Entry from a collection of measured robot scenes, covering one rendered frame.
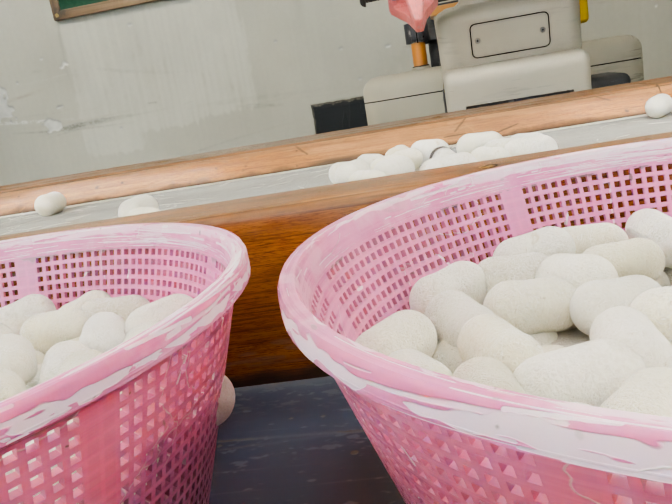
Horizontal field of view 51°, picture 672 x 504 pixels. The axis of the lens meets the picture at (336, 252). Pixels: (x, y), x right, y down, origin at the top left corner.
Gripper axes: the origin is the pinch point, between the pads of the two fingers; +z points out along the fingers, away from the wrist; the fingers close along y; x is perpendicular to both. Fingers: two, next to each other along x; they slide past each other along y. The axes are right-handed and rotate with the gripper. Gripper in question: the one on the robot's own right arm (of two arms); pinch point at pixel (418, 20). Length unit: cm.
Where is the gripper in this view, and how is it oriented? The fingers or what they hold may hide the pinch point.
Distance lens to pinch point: 66.2
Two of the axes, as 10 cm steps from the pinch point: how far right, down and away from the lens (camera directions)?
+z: 0.5, 8.1, -5.9
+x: 1.9, 5.7, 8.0
